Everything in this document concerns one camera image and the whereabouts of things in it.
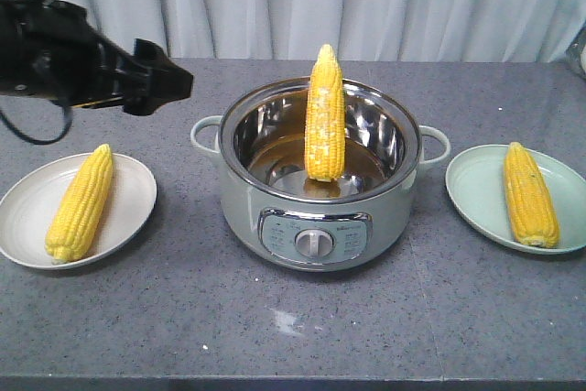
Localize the beige round plate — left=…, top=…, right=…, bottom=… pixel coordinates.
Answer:
left=1, top=153, right=157, bottom=270

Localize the grey curtain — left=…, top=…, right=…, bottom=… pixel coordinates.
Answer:
left=66, top=0, right=585, bottom=62

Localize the green electric cooking pot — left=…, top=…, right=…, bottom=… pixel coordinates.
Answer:
left=192, top=77, right=450, bottom=272

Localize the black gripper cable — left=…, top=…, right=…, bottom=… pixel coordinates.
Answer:
left=0, top=0, right=74, bottom=146

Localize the white rice cooker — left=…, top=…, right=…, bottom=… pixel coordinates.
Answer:
left=565, top=36, right=585, bottom=79

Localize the green round plate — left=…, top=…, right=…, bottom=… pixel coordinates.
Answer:
left=445, top=144, right=585, bottom=255

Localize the yellow corn cob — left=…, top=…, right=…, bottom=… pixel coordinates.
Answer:
left=45, top=144, right=114, bottom=263
left=503, top=142, right=560, bottom=249
left=304, top=44, right=345, bottom=182

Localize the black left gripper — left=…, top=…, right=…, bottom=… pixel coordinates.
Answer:
left=13, top=0, right=193, bottom=116

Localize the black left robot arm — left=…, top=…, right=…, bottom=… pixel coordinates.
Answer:
left=1, top=0, right=181, bottom=115

